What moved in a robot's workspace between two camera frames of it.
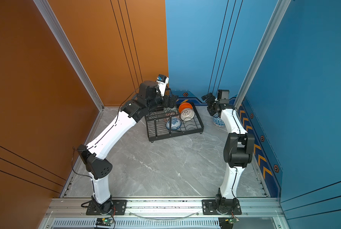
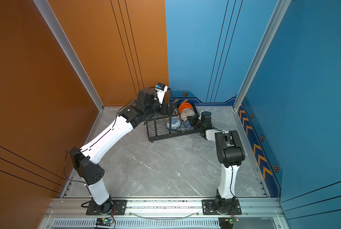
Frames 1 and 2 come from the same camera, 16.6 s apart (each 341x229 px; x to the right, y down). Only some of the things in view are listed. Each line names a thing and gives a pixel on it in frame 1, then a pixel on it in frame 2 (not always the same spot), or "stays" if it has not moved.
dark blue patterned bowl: [218, 121] → [187, 124]
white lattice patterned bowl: [187, 114] stays
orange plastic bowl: [184, 105] stays
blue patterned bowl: [175, 124] stays
